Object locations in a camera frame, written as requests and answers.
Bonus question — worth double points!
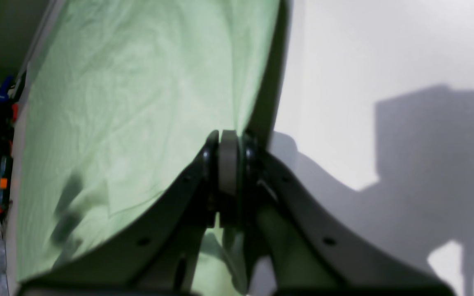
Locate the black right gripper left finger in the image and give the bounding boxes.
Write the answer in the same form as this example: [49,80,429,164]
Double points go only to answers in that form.
[19,130,219,296]

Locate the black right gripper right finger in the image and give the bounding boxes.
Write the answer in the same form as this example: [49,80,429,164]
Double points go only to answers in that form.
[241,134,453,296]

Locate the light green T-shirt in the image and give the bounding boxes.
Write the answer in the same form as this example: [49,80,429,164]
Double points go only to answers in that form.
[15,0,280,283]

